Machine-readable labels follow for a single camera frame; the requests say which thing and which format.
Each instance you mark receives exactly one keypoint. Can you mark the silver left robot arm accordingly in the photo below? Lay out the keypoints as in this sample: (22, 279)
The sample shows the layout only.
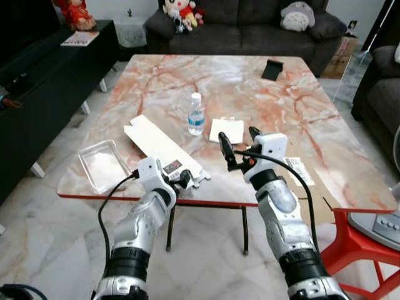
(140, 226)

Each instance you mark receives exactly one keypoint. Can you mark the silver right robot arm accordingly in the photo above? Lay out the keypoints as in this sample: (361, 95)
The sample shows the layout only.
(282, 212)

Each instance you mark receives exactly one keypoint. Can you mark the flattened white carton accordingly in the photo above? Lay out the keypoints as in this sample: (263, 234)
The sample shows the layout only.
(153, 140)

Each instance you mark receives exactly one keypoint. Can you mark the clear plastic water bottle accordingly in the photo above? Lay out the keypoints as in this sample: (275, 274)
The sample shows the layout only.
(196, 119)

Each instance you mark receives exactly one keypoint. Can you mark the white barcode shipping label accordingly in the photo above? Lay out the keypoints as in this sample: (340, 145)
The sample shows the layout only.
(301, 172)

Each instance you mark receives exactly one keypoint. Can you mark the small black stand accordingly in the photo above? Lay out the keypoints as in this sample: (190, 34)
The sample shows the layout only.
(272, 70)

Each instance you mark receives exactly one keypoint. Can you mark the clear plastic food container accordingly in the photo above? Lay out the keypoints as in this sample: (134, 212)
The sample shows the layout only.
(103, 165)

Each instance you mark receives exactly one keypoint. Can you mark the orange marble table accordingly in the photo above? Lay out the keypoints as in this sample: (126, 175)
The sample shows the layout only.
(187, 81)

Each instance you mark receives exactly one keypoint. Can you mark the flat brown cardboard sheet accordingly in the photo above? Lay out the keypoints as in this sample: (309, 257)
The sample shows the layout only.
(322, 200)

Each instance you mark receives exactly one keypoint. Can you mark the dark grey fabric sofa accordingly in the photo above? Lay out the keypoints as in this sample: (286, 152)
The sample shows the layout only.
(244, 31)

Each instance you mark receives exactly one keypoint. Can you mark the brown cardboard box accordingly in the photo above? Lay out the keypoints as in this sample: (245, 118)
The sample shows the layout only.
(340, 59)

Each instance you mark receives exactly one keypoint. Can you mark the grey white round plush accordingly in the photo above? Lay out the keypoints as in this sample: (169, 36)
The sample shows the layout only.
(297, 17)

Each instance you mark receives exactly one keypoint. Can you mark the dark grey armchair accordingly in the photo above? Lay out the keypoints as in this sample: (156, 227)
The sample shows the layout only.
(378, 94)

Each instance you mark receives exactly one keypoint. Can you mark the red white plush doll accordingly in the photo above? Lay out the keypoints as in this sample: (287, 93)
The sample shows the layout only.
(183, 12)

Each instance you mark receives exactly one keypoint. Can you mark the white lace side table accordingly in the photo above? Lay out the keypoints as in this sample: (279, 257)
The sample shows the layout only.
(131, 32)

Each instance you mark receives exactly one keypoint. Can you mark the black low cabinet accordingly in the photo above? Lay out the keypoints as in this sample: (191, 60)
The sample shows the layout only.
(50, 94)

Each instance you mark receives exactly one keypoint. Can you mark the white standing fan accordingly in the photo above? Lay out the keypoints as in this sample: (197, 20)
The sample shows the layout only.
(375, 230)

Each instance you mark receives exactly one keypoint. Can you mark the red white magazine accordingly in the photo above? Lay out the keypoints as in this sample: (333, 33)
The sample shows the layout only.
(80, 39)

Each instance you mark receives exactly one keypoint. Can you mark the red festive doll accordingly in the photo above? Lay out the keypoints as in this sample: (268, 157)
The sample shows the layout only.
(76, 14)

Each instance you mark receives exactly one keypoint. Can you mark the black television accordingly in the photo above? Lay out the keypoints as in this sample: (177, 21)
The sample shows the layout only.
(25, 25)

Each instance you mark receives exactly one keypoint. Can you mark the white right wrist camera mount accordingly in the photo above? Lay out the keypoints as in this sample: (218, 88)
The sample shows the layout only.
(272, 147)

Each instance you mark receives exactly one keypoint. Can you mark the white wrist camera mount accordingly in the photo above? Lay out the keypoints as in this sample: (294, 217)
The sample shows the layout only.
(150, 170)
(272, 147)

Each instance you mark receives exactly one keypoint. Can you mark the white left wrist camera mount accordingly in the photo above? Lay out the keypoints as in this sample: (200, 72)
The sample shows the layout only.
(150, 170)

